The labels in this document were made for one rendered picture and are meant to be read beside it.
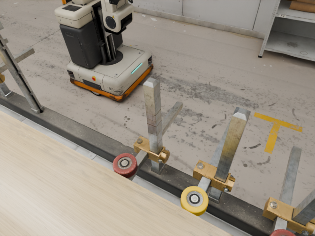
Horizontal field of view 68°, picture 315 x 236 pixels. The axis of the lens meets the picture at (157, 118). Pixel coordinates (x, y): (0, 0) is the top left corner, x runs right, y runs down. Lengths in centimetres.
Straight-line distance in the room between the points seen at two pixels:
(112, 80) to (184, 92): 73
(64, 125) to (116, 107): 109
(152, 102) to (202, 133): 139
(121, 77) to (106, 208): 158
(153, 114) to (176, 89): 172
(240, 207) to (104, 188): 50
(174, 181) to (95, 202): 36
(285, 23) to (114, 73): 211
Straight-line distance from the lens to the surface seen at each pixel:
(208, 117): 216
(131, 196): 73
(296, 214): 83
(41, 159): 90
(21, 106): 148
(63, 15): 216
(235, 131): 61
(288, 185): 93
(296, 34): 336
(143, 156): 88
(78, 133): 120
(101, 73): 225
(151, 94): 65
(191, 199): 72
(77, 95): 254
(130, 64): 231
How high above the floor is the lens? 157
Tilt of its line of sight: 47 degrees down
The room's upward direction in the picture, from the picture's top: 3 degrees counter-clockwise
